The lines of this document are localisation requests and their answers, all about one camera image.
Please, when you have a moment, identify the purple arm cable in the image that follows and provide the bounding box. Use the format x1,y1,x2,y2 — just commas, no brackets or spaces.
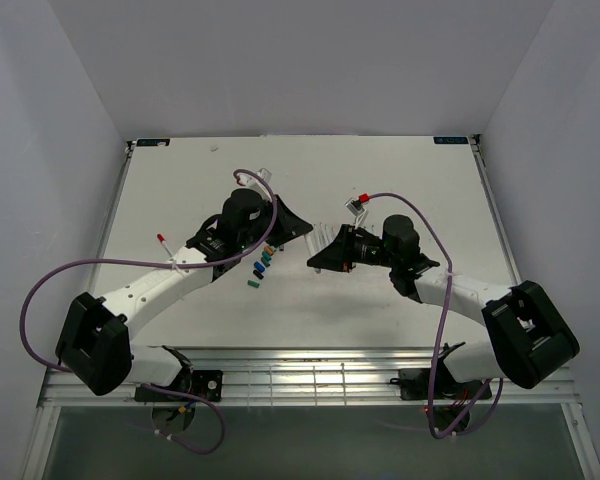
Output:
19,168,280,455
359,191,504,440

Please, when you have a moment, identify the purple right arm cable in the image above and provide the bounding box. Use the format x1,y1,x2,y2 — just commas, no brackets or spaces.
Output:
359,191,504,440

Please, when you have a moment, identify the grey white marker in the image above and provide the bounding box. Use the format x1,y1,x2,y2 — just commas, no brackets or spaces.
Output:
313,224,322,241

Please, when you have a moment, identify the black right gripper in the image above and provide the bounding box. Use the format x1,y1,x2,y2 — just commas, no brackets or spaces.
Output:
307,224,398,273

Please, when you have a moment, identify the red capped white marker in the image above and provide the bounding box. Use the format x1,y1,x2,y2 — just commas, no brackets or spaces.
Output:
156,233,176,262

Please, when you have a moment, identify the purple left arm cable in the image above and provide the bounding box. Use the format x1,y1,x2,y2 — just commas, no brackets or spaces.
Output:
19,168,280,455

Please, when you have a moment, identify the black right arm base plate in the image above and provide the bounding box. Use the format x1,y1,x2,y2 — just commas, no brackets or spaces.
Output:
389,368,483,401

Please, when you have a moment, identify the right aluminium side rail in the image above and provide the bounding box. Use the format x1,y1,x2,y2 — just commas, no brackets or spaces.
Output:
469,133,549,359

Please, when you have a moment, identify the blue label sticker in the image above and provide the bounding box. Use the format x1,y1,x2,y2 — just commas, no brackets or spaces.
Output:
433,136,469,145
135,138,171,148

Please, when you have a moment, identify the aluminium frame rail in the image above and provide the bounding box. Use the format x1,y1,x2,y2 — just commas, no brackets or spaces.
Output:
38,347,580,408

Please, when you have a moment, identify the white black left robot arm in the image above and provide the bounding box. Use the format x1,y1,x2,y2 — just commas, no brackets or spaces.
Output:
56,188,313,400

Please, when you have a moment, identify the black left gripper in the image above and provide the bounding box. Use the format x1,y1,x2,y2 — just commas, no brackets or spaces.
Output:
239,194,311,249

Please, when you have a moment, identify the blue label sticker right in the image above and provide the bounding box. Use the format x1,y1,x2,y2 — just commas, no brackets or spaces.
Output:
433,136,469,145

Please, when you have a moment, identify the light blue white marker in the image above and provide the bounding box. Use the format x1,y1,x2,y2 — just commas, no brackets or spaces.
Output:
320,223,330,244

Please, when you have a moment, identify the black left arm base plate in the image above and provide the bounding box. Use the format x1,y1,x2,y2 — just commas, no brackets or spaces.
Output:
134,370,224,403

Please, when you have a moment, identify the blue label sticker left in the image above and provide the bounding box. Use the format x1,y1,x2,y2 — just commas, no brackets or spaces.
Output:
135,138,171,148

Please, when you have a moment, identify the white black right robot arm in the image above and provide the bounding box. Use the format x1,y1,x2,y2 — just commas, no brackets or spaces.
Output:
306,215,580,397

